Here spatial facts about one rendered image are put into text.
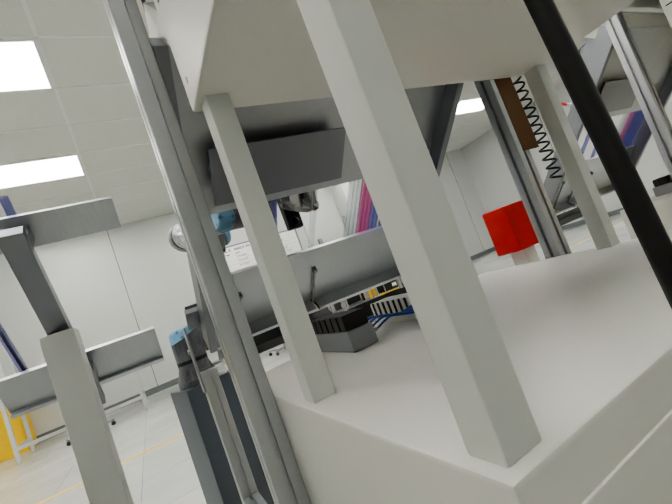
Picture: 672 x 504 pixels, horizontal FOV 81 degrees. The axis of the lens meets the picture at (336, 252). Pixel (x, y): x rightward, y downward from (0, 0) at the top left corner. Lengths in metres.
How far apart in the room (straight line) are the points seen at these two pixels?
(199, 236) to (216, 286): 0.07
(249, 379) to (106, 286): 7.27
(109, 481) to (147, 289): 6.87
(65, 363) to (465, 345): 0.85
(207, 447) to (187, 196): 1.18
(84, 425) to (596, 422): 0.88
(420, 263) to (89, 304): 7.65
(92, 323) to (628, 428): 7.65
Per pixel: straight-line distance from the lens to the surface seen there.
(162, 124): 0.66
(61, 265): 7.96
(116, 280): 7.82
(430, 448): 0.29
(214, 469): 1.67
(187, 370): 1.66
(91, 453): 0.98
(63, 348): 0.97
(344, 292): 1.22
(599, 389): 0.31
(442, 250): 0.22
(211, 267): 0.59
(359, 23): 0.26
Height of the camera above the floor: 0.74
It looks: 4 degrees up
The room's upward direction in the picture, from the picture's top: 20 degrees counter-clockwise
